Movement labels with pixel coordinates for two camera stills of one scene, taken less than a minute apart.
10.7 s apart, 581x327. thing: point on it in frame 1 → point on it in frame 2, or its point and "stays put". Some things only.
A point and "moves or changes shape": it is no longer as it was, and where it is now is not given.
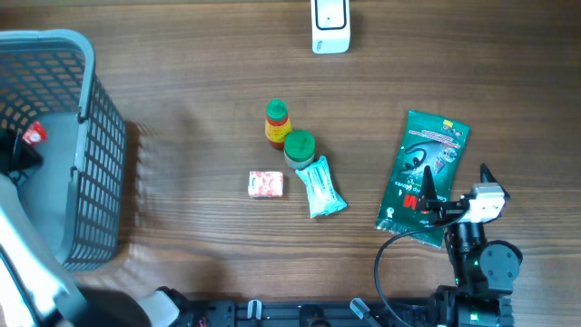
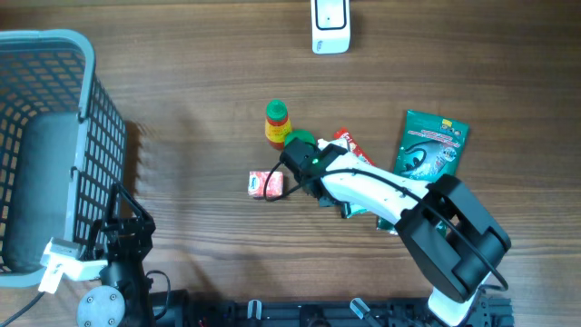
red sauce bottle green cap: (277, 123) stays put
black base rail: (256, 312) stays put
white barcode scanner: (330, 26) stays put
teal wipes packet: (323, 194) moves or changes shape
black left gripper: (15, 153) → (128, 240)
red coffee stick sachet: (34, 134) → (343, 133)
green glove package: (426, 141) stays put
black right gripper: (428, 201) → (327, 203)
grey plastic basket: (49, 76) stays put
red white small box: (265, 183) stays put
